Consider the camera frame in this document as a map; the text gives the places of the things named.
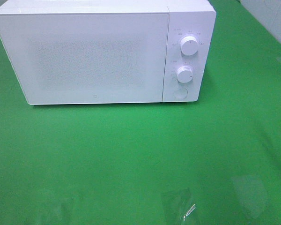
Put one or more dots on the green table mat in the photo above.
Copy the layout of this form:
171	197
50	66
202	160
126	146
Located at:
216	161

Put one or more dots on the white microwave knob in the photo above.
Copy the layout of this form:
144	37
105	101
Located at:
189	45
184	74

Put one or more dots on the white microwave oven body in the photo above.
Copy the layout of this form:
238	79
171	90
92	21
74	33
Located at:
186	17

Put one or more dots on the white microwave door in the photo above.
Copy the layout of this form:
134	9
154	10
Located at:
87	58

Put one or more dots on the round white door button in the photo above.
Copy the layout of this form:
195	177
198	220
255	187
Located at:
181	93

